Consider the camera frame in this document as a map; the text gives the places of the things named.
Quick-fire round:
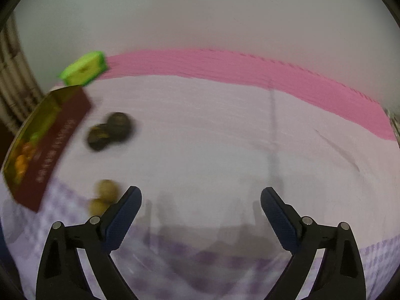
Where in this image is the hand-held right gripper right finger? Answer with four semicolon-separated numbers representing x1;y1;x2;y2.
260;186;367;300

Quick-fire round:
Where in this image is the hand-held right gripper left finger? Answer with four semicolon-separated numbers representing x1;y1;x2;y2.
35;186;143;300

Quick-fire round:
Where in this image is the tan longan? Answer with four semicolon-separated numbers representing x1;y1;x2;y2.
89;197;110;217
96;179;121;202

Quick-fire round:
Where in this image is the dark brown round fruit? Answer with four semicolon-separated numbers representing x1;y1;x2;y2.
86;123;113;151
104;112;136;141

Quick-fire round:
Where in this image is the maroon and gold tin box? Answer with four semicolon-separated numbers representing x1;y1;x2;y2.
1;86;93;214

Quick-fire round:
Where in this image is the purple checked white cloth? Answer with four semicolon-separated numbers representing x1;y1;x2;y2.
0;75;400;300

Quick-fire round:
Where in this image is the green tissue packet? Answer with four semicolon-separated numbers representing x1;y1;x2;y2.
59;51;108;86

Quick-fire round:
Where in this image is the pink foam mat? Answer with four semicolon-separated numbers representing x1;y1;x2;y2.
104;47;396;141

